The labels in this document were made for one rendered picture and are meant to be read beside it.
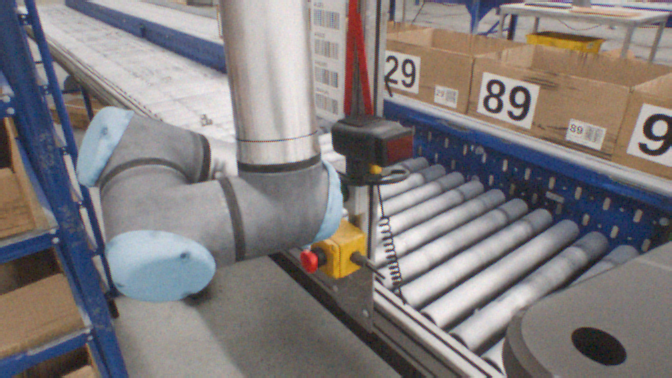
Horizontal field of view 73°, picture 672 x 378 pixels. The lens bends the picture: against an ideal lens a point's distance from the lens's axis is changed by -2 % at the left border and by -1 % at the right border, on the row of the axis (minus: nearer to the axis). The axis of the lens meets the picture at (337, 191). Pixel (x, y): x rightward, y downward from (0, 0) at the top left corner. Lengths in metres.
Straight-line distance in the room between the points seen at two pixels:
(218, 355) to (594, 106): 1.42
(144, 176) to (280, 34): 0.19
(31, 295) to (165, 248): 0.48
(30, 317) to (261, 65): 0.62
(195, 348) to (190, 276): 1.40
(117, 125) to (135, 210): 0.10
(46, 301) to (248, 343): 1.05
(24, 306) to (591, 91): 1.16
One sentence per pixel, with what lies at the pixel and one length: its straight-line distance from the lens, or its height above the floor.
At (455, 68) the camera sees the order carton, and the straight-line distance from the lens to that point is 1.35.
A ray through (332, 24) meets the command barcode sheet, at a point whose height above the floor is 1.20.
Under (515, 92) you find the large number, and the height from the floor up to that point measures 0.98.
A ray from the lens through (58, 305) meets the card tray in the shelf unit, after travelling 0.90.
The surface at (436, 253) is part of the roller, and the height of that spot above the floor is 0.74.
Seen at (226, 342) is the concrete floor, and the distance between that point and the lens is 1.85.
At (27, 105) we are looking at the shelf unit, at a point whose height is 1.13.
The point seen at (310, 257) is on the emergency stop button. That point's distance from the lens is 0.76.
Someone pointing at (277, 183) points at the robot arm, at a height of 1.10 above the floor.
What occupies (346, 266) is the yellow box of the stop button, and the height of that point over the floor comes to 0.83.
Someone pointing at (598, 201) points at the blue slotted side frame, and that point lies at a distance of 1.18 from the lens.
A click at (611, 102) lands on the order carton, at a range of 1.15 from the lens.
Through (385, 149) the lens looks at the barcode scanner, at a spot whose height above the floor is 1.07.
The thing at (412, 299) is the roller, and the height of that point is 0.74.
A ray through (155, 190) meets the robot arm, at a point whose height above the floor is 1.10.
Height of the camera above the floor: 1.30
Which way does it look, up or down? 28 degrees down
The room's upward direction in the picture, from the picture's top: straight up
